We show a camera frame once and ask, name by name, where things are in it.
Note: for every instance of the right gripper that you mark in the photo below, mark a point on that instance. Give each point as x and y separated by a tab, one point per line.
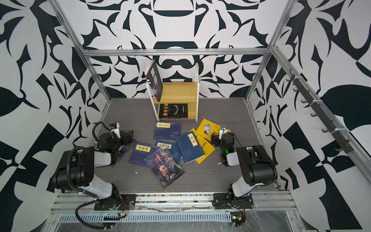
217	140

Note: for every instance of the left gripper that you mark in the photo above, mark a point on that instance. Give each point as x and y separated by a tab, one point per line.
125	138

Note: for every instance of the purple book with old man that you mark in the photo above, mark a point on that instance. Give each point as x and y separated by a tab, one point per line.
164	167

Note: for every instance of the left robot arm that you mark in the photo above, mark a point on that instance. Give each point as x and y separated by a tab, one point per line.
76	170

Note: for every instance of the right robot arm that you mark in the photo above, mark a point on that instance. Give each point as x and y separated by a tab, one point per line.
257	168

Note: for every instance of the yellow book under blue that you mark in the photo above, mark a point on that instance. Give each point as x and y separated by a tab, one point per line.
207	147

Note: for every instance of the yellow book with figure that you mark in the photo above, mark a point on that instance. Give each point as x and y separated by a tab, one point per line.
207	128

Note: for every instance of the black book lying in shelf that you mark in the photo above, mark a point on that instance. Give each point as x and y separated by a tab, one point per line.
173	111

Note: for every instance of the wooden white bookshelf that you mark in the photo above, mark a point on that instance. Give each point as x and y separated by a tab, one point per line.
179	92

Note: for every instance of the black book leaning upright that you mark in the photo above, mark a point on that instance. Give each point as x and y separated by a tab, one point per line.
153	77

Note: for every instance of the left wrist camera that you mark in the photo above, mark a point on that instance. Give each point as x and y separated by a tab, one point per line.
114	128

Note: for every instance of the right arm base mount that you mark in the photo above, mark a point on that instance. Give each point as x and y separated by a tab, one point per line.
228	201

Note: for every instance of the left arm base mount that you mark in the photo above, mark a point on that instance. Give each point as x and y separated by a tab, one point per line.
123	202

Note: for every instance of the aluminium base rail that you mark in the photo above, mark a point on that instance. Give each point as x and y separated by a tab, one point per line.
201	201

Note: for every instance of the wall hook rail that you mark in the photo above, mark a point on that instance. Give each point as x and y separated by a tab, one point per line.
320	112

